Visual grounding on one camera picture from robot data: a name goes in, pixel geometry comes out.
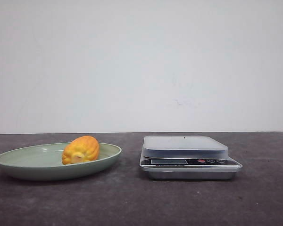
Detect silver digital kitchen scale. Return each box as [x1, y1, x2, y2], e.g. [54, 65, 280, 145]
[140, 136, 242, 180]

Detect yellow corn cob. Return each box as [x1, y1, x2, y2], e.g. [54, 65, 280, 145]
[62, 136, 100, 165]

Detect pale green plate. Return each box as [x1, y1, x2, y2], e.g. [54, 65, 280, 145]
[0, 143, 122, 181]

